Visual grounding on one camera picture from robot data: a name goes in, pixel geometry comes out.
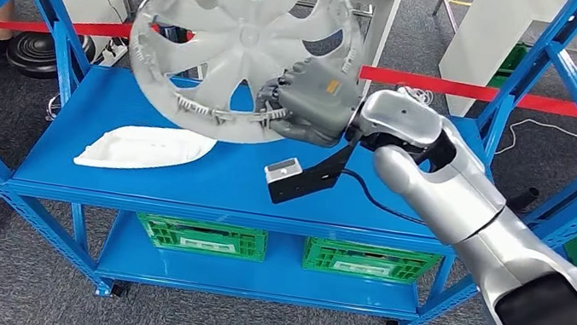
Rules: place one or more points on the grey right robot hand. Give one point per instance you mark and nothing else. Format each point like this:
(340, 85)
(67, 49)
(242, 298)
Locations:
(314, 102)

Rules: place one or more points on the silver wheel hubcap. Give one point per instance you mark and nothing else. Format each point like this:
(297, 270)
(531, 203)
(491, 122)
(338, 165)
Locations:
(247, 35)

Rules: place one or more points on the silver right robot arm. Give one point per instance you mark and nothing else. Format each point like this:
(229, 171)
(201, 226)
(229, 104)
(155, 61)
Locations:
(460, 198)

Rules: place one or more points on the blue metal shelf rack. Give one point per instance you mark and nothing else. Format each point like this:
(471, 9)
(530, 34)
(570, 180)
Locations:
(239, 188)

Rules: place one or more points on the white curved plastic part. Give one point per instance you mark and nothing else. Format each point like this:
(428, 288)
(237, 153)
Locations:
(141, 151)

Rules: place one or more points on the white power adapter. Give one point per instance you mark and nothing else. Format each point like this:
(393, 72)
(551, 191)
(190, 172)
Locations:
(418, 96)

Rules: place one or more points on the red barrier tape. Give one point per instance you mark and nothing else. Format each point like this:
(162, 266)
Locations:
(448, 87)

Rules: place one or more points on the white power strip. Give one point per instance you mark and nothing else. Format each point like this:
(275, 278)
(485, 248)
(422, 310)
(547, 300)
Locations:
(113, 52)

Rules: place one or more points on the black cylinder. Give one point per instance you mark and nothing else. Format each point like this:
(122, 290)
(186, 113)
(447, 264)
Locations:
(524, 199)

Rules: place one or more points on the chrome stool base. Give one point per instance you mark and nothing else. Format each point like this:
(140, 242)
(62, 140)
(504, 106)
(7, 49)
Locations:
(49, 109)

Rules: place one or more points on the black round stool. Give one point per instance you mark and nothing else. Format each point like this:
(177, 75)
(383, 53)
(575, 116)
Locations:
(41, 56)

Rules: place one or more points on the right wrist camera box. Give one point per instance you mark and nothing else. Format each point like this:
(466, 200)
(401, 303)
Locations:
(297, 182)

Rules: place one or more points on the black stanchion post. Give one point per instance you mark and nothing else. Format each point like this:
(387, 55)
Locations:
(173, 34)

